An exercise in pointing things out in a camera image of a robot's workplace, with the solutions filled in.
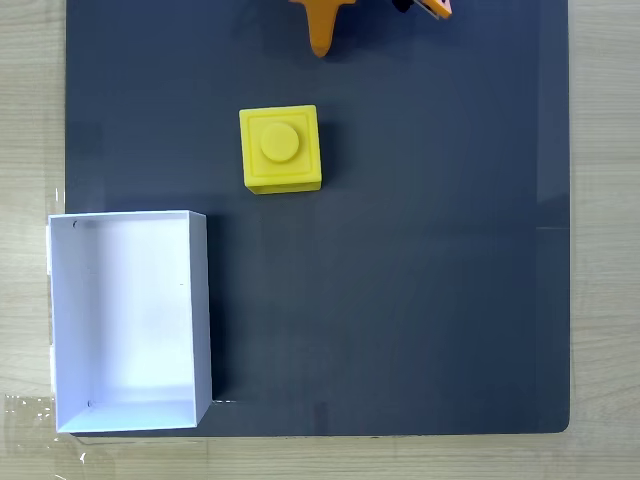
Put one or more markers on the white open cardboard box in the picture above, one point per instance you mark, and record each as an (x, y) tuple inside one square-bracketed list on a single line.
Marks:
[(130, 320)]

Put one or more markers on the clear plastic tape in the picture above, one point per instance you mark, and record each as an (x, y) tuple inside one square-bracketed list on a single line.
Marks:
[(25, 417)]

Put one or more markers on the yellow toy block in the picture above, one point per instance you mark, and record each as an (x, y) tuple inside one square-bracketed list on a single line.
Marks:
[(280, 150)]

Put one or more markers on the dark grey table mat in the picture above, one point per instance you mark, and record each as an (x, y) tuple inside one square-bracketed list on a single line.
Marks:
[(400, 250)]

